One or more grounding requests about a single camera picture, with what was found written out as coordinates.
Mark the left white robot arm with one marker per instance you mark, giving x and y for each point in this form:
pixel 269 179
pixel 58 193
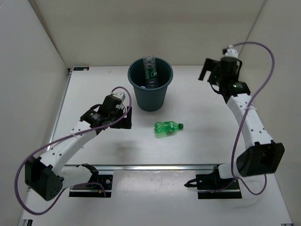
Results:
pixel 45 174

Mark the aluminium table rail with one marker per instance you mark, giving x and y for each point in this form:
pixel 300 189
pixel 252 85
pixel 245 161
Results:
pixel 156 167

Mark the black table label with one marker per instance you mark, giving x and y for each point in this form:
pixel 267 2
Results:
pixel 80 68
pixel 220 67

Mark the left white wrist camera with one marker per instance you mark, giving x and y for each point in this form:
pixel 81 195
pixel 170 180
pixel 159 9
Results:
pixel 120 95

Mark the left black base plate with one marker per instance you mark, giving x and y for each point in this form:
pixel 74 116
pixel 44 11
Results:
pixel 105 178

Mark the green label clear bottle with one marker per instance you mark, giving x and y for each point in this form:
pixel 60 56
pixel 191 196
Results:
pixel 150 69

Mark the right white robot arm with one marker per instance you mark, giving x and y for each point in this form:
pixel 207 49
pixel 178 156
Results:
pixel 262 154

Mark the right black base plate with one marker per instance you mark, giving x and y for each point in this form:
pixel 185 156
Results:
pixel 211 186

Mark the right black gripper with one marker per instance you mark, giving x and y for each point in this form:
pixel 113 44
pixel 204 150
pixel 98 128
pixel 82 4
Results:
pixel 208 67

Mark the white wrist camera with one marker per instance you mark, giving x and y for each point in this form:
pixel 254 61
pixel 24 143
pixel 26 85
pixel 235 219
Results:
pixel 230 51
pixel 120 95

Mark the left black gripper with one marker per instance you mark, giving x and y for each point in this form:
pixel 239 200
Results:
pixel 125 123

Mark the dark green plastic bin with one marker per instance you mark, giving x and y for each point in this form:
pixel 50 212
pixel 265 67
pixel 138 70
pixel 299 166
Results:
pixel 150 100

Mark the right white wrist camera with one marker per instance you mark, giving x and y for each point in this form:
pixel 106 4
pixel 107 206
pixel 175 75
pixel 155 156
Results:
pixel 230 51

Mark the right black table label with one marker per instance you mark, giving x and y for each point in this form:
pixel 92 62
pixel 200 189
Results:
pixel 220 67

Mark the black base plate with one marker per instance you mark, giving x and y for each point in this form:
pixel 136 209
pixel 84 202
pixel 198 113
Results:
pixel 211 186
pixel 105 178

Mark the green soda bottle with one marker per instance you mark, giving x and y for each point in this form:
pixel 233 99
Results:
pixel 167 127

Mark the left black table label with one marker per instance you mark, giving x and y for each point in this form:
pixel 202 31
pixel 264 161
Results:
pixel 80 68

